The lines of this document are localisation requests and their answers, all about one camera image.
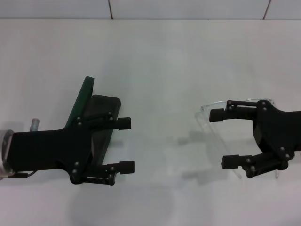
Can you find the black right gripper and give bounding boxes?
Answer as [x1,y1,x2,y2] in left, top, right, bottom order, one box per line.
[208,99,301,179]

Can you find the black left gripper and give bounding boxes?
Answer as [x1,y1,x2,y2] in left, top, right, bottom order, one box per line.
[7,116,93,185]

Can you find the clear white glasses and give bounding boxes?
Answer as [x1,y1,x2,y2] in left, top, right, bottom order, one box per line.
[195,97,281,181]

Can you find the green glasses case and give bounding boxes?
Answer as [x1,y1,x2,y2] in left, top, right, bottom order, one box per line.
[64,75,122,167]

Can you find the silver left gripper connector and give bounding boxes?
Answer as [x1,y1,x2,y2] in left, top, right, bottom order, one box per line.
[29,118,40,132]

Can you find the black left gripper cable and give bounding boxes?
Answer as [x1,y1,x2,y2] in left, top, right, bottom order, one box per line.
[9,171,37,179]

